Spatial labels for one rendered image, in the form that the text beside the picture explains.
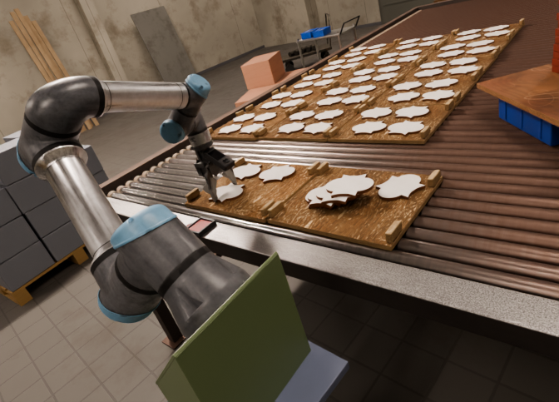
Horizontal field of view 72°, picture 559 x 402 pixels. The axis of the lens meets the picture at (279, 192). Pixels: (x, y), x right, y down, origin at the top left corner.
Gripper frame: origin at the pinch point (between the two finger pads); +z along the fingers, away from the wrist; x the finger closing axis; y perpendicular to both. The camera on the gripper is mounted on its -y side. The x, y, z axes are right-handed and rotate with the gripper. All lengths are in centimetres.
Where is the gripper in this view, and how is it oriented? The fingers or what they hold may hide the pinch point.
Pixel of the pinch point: (226, 192)
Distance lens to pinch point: 143.5
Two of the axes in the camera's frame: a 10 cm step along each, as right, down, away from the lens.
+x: -6.0, 5.1, -6.2
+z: 3.1, 8.6, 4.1
